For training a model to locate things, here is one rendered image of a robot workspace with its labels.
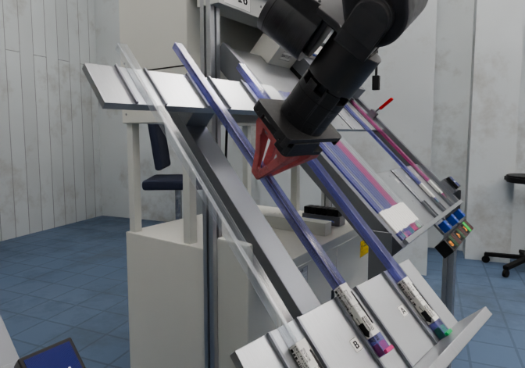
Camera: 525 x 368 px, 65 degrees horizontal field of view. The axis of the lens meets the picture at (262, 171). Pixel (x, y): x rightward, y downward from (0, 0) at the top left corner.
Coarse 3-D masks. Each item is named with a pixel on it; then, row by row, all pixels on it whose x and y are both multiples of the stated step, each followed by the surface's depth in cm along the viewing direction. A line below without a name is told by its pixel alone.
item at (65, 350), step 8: (64, 344) 32; (48, 352) 31; (56, 352) 31; (64, 352) 31; (72, 352) 32; (24, 360) 30; (32, 360) 30; (40, 360) 30; (48, 360) 30; (56, 360) 31; (64, 360) 31; (72, 360) 31
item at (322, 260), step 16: (176, 48) 63; (192, 64) 61; (208, 96) 58; (224, 112) 57; (240, 128) 56; (240, 144) 54; (272, 176) 52; (272, 192) 51; (288, 208) 50; (304, 224) 49; (304, 240) 48; (320, 256) 47; (336, 272) 46
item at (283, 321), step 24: (120, 48) 54; (144, 96) 51; (168, 120) 49; (192, 168) 45; (216, 216) 43; (240, 240) 42; (240, 264) 41; (264, 288) 39; (288, 312) 39; (288, 336) 37
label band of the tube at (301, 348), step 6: (300, 342) 37; (306, 342) 37; (294, 348) 37; (300, 348) 37; (306, 348) 37; (294, 354) 37; (300, 354) 36; (306, 354) 36; (312, 354) 37; (300, 360) 36; (306, 360) 36; (312, 360) 36; (318, 360) 37; (300, 366) 36; (306, 366) 36; (312, 366) 36; (318, 366) 36
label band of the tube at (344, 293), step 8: (336, 288) 45; (344, 288) 45; (344, 296) 45; (352, 296) 45; (344, 304) 45; (352, 304) 44; (360, 304) 45; (352, 312) 44; (360, 312) 44; (360, 320) 44; (368, 320) 44; (360, 328) 44; (368, 328) 43; (376, 328) 44; (368, 336) 43
